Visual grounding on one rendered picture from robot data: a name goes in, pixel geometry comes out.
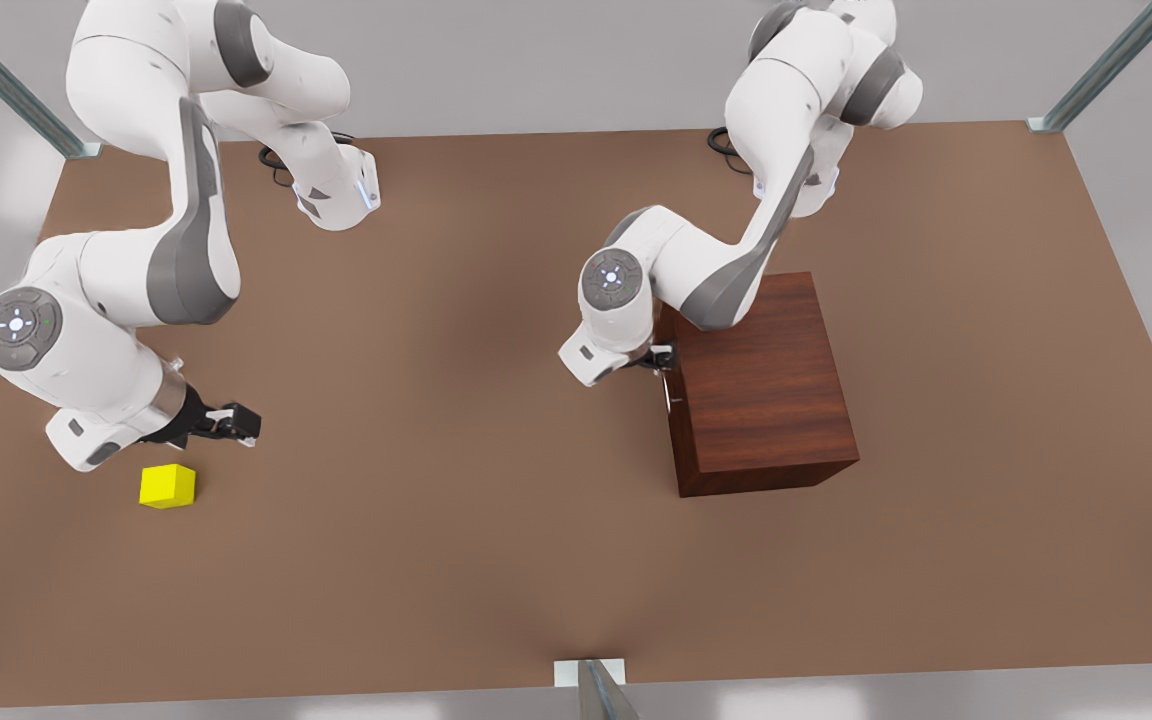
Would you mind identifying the silver frame post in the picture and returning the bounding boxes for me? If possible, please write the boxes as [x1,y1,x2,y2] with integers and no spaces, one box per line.
[0,5,103,160]
[1027,0,1152,135]
[553,658,643,720]

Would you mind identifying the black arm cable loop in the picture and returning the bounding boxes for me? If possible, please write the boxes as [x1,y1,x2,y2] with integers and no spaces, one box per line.
[258,132,358,189]
[707,127,759,177]

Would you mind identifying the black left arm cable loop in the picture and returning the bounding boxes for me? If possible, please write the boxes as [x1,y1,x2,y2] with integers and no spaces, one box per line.
[707,127,759,177]

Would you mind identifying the dark wooden drawer box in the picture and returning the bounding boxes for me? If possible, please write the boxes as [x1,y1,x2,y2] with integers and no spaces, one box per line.
[658,271,860,499]

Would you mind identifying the yellow cube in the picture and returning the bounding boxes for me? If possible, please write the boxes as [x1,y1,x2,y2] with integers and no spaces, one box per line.
[140,464,197,510]

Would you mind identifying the black right arm cable loop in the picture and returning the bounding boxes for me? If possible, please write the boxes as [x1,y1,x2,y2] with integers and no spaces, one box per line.
[258,132,358,189]

